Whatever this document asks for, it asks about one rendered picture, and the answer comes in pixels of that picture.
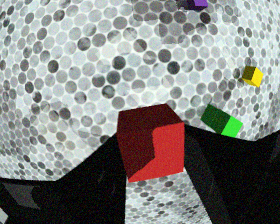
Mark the yellow block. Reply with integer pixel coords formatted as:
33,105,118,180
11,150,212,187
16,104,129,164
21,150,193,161
241,66,264,87

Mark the red block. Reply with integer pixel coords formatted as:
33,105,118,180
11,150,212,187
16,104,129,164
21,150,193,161
116,103,185,183

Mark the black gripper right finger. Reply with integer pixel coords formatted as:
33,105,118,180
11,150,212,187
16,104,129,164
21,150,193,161
184,124,280,224

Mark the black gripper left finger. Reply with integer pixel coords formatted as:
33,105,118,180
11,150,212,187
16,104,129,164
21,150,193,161
0,132,126,224

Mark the green block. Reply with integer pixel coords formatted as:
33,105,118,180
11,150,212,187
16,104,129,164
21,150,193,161
200,103,219,127
209,108,244,137

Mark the small purple block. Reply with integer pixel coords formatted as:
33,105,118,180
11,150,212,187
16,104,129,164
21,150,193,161
186,0,209,11

